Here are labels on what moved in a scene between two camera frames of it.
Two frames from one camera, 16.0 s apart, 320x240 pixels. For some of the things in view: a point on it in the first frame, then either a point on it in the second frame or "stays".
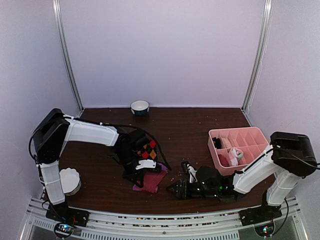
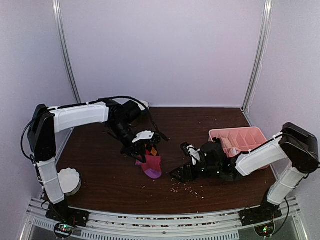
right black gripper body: [202, 193] -> [213, 170]
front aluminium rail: [163, 225] stays
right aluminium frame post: [264, 35] stays
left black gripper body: [123, 157] -> [119, 129]
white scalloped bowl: [70, 181] stays
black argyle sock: [148, 151] stays
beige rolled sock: [227, 142] stays
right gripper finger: [179, 188] -> [184, 174]
